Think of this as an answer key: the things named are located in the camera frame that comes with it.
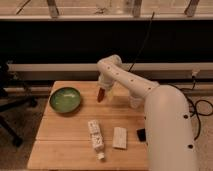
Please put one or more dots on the white rectangular block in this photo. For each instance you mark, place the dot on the white rectangular block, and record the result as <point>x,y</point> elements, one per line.
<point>120,138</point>

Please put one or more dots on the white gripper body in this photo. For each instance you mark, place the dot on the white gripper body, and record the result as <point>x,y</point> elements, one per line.
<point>105,83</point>

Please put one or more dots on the white patterned bottle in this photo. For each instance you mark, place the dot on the white patterned bottle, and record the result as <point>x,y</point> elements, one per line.
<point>96,138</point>

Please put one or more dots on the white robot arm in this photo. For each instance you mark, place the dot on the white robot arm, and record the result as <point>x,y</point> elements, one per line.
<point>169,134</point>

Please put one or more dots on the black office chair base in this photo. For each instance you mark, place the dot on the black office chair base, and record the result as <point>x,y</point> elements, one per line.
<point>5,76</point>

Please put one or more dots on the green ceramic bowl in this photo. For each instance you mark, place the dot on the green ceramic bowl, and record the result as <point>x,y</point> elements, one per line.
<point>65,99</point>

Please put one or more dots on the black smartphone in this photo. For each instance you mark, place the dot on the black smartphone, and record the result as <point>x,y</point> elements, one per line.
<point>141,135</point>

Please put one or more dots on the red pepper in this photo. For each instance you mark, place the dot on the red pepper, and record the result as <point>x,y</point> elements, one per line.
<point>101,95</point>

